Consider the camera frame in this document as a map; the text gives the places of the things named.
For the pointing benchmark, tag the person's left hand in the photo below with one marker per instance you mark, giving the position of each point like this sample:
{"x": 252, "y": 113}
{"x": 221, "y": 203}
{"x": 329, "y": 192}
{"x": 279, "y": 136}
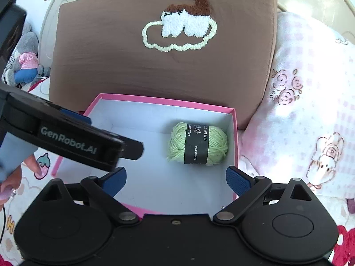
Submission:
{"x": 11, "y": 188}

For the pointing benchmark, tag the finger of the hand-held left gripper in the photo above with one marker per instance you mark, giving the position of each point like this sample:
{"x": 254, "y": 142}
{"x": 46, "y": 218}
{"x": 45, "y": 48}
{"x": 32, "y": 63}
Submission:
{"x": 133, "y": 149}
{"x": 76, "y": 116}

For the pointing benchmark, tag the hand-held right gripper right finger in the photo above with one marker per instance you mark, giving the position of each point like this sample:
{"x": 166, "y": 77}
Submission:
{"x": 235, "y": 181}

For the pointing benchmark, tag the black white plush toy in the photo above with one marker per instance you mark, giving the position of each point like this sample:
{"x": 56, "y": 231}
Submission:
{"x": 9, "y": 66}

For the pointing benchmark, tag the bear print quilted blanket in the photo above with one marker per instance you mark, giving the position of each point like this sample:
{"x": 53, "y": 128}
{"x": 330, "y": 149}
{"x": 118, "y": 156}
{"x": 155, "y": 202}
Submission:
{"x": 44, "y": 166}

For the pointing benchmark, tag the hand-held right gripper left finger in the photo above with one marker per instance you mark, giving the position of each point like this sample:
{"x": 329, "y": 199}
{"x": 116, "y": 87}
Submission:
{"x": 116, "y": 181}

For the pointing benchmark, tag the pink cardboard box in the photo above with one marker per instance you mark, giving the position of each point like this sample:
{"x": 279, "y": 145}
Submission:
{"x": 138, "y": 122}

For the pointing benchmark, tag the pink checked rabbit pillow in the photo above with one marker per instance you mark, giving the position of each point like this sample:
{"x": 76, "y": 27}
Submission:
{"x": 305, "y": 88}

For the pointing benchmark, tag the grey plush toy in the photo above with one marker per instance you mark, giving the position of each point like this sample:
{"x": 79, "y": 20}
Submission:
{"x": 27, "y": 38}

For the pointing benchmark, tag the brown embroidered cushion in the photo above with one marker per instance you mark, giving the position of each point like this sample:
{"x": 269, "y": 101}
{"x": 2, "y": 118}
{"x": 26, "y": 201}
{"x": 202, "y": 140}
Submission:
{"x": 124, "y": 61}

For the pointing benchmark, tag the green yarn ball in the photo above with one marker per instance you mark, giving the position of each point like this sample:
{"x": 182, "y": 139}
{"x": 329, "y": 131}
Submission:
{"x": 177, "y": 144}

